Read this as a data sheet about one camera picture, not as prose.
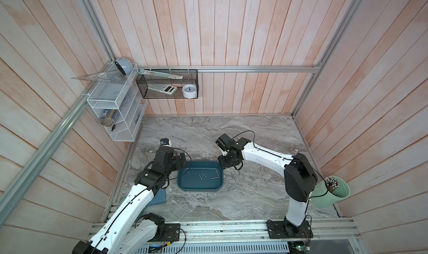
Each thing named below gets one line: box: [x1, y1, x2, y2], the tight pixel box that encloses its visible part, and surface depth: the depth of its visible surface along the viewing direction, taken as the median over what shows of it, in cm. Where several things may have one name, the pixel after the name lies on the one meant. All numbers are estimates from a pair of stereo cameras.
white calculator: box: [147, 84, 178, 95], surface depth 100 cm
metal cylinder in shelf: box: [99, 109, 115, 127], surface depth 78 cm
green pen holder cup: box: [310, 175, 351, 209], surface depth 74 cm
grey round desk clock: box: [114, 57, 134, 76], surface depth 85 cm
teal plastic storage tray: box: [177, 160, 225, 192], surface depth 92 cm
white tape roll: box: [181, 84, 198, 99], surface depth 97 cm
